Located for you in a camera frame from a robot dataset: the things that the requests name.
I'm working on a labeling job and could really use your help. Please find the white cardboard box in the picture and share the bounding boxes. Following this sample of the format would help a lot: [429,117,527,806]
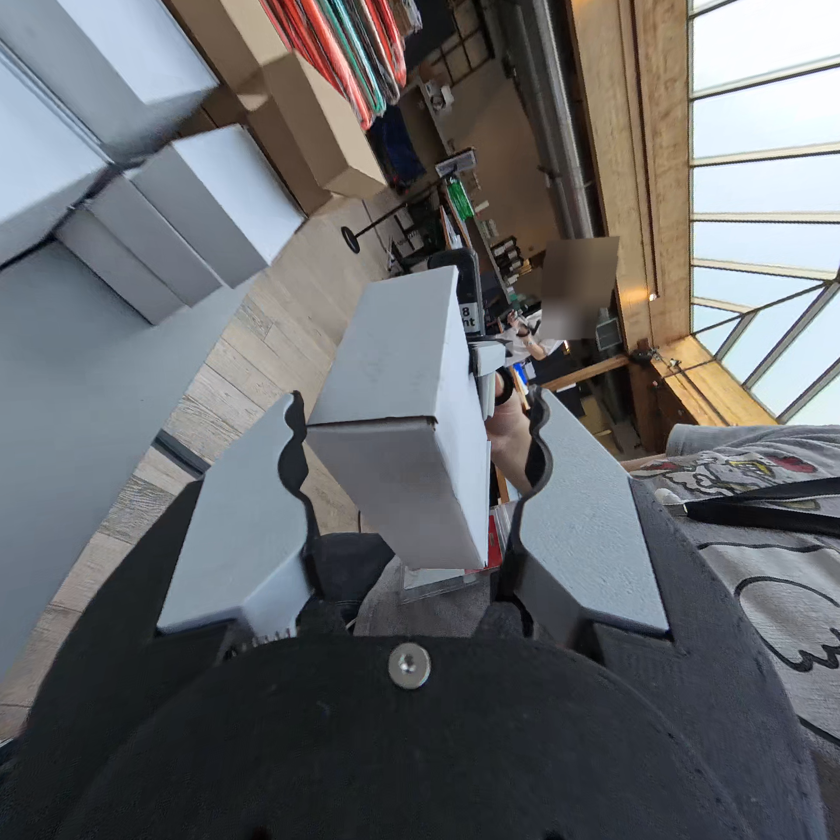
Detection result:
[305,265,493,571]

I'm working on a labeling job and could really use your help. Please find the black strap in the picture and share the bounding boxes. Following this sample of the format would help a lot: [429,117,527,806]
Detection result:
[682,478,840,536]

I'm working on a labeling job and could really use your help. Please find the stack of white boxes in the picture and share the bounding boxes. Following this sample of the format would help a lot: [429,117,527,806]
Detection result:
[0,0,309,327]

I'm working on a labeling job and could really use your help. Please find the grey ventilation duct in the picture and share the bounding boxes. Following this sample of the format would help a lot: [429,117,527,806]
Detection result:
[505,0,595,240]

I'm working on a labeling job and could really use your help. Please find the colourful hanging cloths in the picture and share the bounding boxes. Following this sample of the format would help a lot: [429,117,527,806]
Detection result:
[259,0,409,130]

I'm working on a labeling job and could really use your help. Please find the person's right hand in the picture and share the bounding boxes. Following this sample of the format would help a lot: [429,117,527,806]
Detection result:
[487,406,532,493]

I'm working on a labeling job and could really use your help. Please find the black floor stand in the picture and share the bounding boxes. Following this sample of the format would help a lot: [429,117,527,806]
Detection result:
[340,180,454,256]

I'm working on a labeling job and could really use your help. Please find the brown cardboard box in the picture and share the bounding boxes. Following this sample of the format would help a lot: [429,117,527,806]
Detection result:
[236,51,389,198]

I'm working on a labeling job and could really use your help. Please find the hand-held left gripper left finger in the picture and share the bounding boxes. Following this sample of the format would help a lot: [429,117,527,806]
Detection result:
[157,392,326,636]

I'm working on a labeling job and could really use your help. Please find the clear acrylic sign holder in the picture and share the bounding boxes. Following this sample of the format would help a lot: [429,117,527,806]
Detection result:
[399,512,505,605]

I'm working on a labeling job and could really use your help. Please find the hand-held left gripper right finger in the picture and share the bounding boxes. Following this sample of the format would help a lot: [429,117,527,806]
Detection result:
[497,387,672,647]

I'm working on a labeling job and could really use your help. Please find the grey printed shirt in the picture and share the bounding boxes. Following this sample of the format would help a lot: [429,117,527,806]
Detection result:
[623,423,840,840]

